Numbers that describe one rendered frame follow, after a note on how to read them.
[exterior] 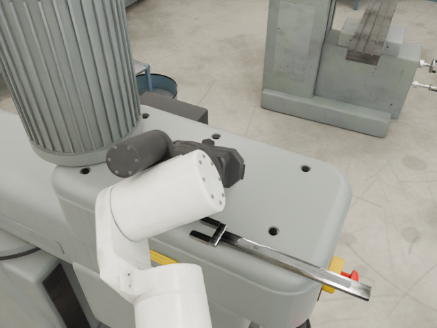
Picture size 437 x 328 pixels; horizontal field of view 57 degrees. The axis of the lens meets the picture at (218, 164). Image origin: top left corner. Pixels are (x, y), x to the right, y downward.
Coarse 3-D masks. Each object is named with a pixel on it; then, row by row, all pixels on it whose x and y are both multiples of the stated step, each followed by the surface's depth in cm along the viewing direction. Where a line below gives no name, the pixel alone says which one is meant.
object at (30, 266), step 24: (0, 240) 97; (24, 240) 97; (0, 264) 98; (24, 264) 96; (48, 264) 96; (0, 288) 102; (24, 288) 99; (48, 288) 97; (72, 288) 106; (0, 312) 121; (24, 312) 106; (48, 312) 103; (72, 312) 110
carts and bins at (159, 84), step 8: (136, 64) 304; (144, 64) 302; (136, 72) 295; (144, 72) 306; (144, 80) 336; (152, 80) 337; (160, 80) 335; (168, 80) 331; (144, 88) 340; (152, 88) 340; (160, 88) 340; (168, 88) 335; (176, 88) 322; (168, 96) 330; (176, 96) 318
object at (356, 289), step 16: (208, 224) 58; (224, 224) 57; (208, 240) 55; (224, 240) 55; (240, 240) 55; (256, 256) 54; (272, 256) 53; (288, 256) 53; (304, 272) 52; (320, 272) 52; (336, 288) 50; (352, 288) 50; (368, 288) 50
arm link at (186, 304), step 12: (144, 300) 34; (156, 300) 33; (168, 300) 33; (180, 300) 33; (192, 300) 34; (204, 300) 35; (144, 312) 34; (156, 312) 33; (168, 312) 33; (180, 312) 33; (192, 312) 33; (204, 312) 34; (144, 324) 33; (156, 324) 33; (168, 324) 32; (180, 324) 32; (192, 324) 33; (204, 324) 34
